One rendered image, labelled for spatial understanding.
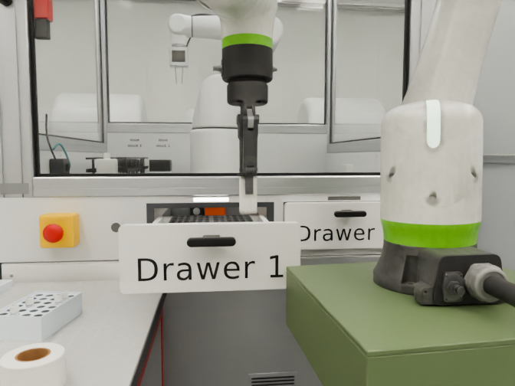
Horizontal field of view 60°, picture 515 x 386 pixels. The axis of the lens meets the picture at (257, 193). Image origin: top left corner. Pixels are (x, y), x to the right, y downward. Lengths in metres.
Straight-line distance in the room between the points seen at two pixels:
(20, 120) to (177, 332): 0.59
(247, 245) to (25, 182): 0.57
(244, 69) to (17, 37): 0.55
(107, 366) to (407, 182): 0.46
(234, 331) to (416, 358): 0.70
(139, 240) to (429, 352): 0.46
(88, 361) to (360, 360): 0.38
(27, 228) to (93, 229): 0.14
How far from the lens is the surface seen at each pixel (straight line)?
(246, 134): 0.77
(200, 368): 1.15
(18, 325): 0.78
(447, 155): 0.59
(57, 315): 0.80
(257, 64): 0.80
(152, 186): 1.04
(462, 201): 0.61
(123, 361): 0.67
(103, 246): 1.08
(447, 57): 0.79
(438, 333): 0.49
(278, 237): 0.73
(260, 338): 1.12
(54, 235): 1.02
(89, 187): 1.07
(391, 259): 0.63
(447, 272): 0.56
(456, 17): 0.81
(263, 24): 0.82
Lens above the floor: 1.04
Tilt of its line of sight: 5 degrees down
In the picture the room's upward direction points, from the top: straight up
